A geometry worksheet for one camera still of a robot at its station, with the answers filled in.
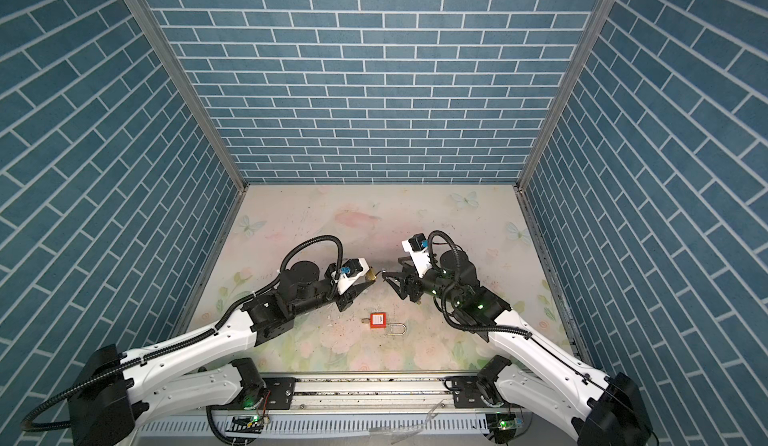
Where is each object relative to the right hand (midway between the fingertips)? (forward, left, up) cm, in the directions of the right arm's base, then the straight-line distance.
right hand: (389, 265), depth 72 cm
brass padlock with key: (-2, +4, -1) cm, 5 cm away
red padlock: (-6, +3, -21) cm, 22 cm away
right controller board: (-28, -29, -24) cm, 47 cm away
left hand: (-2, +5, -2) cm, 6 cm away
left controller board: (-33, +33, -24) cm, 52 cm away
